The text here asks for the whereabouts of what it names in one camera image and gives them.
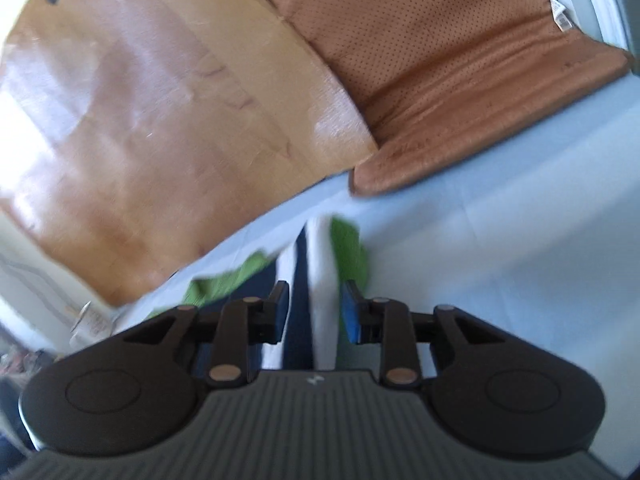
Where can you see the white printed mug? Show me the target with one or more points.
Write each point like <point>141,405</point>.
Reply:
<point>92,322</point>

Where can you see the brown perforated seat mat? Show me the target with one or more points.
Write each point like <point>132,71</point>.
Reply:
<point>450,60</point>

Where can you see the white window frame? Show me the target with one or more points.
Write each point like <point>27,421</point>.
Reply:
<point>600,5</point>

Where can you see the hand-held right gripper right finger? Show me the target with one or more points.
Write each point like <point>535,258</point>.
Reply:
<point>352,311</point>

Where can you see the wood pattern vinyl sheet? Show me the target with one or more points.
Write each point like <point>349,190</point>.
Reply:
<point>165,125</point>

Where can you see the striped blue bed sheet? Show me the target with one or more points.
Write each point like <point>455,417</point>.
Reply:
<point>500,240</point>

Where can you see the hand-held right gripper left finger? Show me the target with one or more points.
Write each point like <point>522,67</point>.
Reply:
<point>280,306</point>

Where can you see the navy and green knit sweater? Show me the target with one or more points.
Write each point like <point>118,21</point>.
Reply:
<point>320,260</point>

